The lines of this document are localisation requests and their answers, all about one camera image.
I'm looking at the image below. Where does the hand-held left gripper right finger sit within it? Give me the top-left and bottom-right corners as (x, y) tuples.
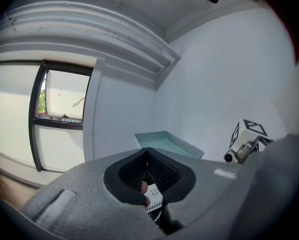
(147, 147), (243, 240)

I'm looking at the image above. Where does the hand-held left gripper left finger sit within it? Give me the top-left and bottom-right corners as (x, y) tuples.
(21, 147), (166, 240)

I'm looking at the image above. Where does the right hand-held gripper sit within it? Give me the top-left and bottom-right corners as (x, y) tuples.
(223, 118), (274, 165)

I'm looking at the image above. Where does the light blue rectangular pan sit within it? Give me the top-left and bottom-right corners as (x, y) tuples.
(133, 130), (205, 160)

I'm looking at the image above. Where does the person's left hand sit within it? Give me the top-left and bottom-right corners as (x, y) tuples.
(140, 180), (152, 207)

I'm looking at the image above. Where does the black window frame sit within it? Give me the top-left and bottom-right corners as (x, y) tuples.
(0, 58), (94, 172)

